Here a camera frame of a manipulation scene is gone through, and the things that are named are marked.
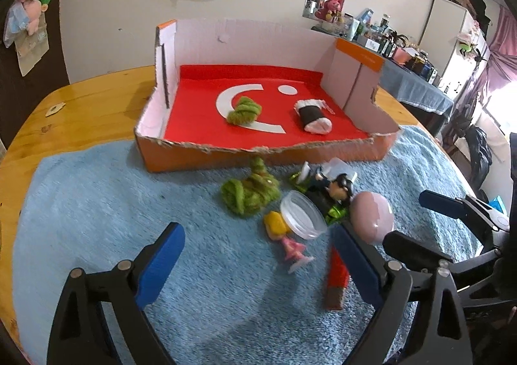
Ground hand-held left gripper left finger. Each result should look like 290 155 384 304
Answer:
47 222 185 365

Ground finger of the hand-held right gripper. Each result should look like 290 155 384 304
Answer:
383 231 456 266
419 188 510 236

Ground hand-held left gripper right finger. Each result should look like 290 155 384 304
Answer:
330 224 473 365

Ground pink plastic egg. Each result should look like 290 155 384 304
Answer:
349 192 394 245

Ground clear round plastic container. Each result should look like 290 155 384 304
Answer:
280 191 327 240

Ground blonde doll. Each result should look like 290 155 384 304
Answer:
263 212 316 275

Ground dark-haired toy figurine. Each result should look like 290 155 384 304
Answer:
315 171 356 208

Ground green yarn bundle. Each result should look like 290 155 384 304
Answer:
226 96 262 126
220 157 281 219

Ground sushi roll plush toy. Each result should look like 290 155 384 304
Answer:
293 99 334 135

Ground orange cardboard box red lining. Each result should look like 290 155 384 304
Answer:
134 19 402 174

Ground red and brown snack bar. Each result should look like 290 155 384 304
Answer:
322 246 350 311

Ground green and black snack wrapper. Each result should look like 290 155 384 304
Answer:
289 171 348 226

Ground black bag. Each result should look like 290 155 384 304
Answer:
464 125 494 192

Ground light blue fluffy towel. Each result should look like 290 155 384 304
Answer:
12 125 485 365

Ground small clear plastic box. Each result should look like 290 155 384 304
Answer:
323 157 358 184

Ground side table with blue cloth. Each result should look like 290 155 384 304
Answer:
377 58 455 115

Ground pink basket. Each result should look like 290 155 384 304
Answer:
393 47 417 65

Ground white refrigerator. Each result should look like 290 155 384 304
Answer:
419 0 487 85

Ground pink curtain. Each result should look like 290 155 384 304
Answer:
482 5 517 107

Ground row of bottles and jars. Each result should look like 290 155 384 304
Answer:
346 9 442 81

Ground pink plush bunny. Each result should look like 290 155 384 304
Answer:
315 0 346 22

